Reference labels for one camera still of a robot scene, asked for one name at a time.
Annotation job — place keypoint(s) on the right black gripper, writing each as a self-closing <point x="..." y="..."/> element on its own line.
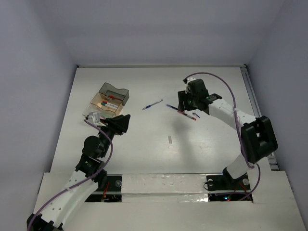
<point x="182" y="96"/>

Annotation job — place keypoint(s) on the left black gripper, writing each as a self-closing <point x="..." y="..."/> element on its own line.
<point x="118" y="124"/>

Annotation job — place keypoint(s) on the long red pen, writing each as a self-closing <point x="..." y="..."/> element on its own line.
<point x="187" y="115"/>

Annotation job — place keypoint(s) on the green highlighter marker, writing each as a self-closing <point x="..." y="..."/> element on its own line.
<point x="104" y="116"/>

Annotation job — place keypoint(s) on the teal capped white pen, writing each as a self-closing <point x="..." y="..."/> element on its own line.
<point x="109" y="105"/>

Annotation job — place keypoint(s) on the red gel pen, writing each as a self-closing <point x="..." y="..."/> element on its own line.
<point x="114" y="97"/>

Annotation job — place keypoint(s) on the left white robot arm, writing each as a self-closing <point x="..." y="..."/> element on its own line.
<point x="88" y="176"/>

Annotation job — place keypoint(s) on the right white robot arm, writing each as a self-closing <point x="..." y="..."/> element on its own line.
<point x="217" y="107"/>

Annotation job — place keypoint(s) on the blue gel pen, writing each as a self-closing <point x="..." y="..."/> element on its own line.
<point x="172" y="107"/>

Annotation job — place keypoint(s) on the clear plastic container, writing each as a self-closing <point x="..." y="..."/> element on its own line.
<point x="104" y="111"/>

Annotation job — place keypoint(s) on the blue ballpoint pen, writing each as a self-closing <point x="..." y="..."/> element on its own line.
<point x="148" y="106"/>

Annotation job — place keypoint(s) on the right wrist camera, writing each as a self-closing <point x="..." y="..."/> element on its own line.
<point x="187" y="80"/>

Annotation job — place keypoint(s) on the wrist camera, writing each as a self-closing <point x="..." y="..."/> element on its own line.
<point x="94" y="118"/>
<point x="187" y="80"/>

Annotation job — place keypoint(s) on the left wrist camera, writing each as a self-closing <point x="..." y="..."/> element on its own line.
<point x="94" y="118"/>

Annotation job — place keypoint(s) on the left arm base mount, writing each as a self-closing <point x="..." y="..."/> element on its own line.
<point x="110" y="193"/>

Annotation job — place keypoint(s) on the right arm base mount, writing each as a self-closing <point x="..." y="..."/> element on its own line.
<point x="223" y="188"/>

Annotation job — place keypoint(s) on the aluminium side rail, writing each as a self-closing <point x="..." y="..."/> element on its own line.
<point x="257" y="115"/>

